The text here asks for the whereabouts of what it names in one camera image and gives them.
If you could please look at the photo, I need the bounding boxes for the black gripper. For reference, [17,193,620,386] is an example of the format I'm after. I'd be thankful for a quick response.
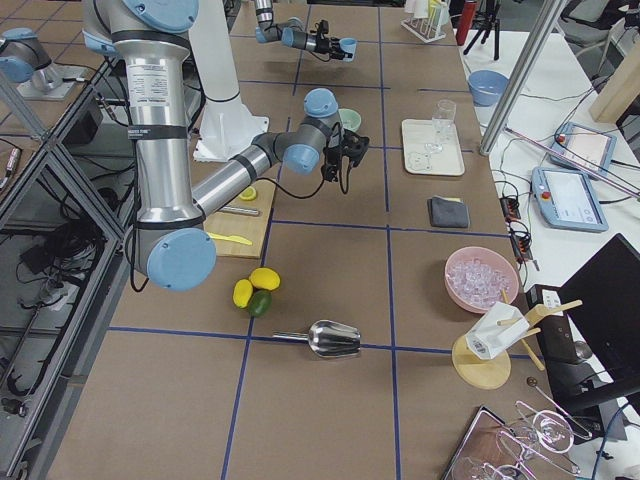
[312,19,354,62]
[321,122,370,183]

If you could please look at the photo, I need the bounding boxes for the light blue plastic cup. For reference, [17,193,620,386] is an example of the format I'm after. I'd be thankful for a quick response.
[339,38,357,56]

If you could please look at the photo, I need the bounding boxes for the mint green bowl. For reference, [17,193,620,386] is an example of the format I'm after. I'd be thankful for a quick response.
[338,108,362,132]

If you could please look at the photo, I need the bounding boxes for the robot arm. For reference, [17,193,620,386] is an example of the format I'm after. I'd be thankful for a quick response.
[254,0,357,62]
[83,1,369,291]

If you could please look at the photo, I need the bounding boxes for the blue bowl with fork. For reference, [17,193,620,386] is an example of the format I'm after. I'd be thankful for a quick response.
[467,70,509,107]

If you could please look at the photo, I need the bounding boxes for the pink bowl of ice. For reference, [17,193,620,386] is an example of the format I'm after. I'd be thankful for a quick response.
[444,246,520,313]

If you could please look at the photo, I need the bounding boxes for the steel ice scoop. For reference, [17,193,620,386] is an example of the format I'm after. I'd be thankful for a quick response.
[272,319,361,359]

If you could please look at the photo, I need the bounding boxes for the white bear serving tray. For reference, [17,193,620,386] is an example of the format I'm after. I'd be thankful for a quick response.
[401,119,465,177]

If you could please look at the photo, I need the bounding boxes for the clear wine glass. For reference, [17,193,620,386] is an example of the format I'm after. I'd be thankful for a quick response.
[425,99,456,154]

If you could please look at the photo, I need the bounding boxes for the lemon half slice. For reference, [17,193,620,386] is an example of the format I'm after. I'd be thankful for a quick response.
[238,186,258,202]

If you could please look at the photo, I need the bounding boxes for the grey folded cloth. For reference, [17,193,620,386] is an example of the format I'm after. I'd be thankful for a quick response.
[427,196,470,228]

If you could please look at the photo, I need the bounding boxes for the wooden cutting board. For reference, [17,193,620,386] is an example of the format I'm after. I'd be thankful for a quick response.
[204,180,275,259]

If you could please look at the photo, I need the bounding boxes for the red bottle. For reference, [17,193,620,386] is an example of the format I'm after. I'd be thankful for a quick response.
[456,0,477,46]

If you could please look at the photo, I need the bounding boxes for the black tripod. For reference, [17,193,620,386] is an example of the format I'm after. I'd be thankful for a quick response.
[463,0,501,61]

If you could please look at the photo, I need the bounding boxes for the yellow lemon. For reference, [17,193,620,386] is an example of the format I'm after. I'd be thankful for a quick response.
[249,267,281,291]
[232,279,254,309]

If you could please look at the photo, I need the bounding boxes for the green lime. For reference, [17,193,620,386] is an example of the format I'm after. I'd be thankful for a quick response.
[247,290,272,317]

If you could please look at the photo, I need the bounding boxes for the blue teach pendant tablet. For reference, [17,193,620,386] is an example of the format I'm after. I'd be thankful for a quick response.
[550,122,617,176]

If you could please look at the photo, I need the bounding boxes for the wooden stand with bag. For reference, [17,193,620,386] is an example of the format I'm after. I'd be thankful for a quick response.
[452,300,583,390]

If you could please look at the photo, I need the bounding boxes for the black monitor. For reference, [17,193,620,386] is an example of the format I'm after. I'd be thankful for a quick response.
[538,233,639,413]

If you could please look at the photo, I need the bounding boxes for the white wire cup rack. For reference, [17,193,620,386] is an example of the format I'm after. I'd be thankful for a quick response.
[401,0,449,43]

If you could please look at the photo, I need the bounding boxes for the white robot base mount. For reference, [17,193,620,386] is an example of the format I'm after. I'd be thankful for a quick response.
[189,0,269,162]

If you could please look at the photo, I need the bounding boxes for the steel handled knife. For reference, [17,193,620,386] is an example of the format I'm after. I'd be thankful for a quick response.
[220,206,261,217]

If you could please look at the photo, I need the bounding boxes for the aluminium frame post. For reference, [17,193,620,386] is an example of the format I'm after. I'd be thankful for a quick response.
[479,0,567,156]

